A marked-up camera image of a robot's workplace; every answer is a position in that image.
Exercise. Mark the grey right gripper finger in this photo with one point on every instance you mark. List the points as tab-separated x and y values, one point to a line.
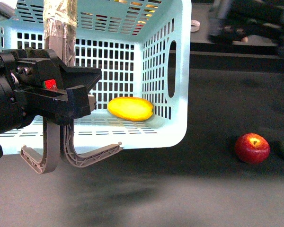
68	152

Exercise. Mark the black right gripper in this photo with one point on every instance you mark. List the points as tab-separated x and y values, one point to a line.
47	83

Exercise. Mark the yellow mango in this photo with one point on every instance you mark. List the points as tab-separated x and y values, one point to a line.
131	108

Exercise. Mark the light blue plastic basket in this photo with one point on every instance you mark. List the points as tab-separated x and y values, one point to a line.
142	48

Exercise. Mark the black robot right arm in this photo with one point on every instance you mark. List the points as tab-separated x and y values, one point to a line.
11	115

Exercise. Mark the red apple near front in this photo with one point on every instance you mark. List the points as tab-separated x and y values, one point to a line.
252	148

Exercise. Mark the pale peach front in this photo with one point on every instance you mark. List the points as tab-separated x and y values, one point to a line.
244	40

